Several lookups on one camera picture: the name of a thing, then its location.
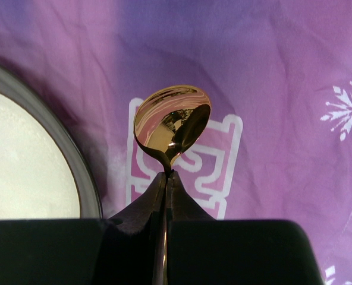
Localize metal rimmed cream plate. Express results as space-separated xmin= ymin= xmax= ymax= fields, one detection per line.
xmin=0 ymin=66 xmax=102 ymax=220

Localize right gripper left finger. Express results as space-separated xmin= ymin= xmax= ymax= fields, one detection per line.
xmin=108 ymin=172 xmax=166 ymax=284

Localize purple printed cloth placemat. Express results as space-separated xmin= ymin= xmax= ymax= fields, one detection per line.
xmin=0 ymin=1 xmax=352 ymax=284

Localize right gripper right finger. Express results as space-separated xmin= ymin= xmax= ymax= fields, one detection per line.
xmin=166 ymin=172 xmax=218 ymax=284

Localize gold spoon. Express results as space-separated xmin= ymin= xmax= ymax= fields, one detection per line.
xmin=134 ymin=85 xmax=211 ymax=284

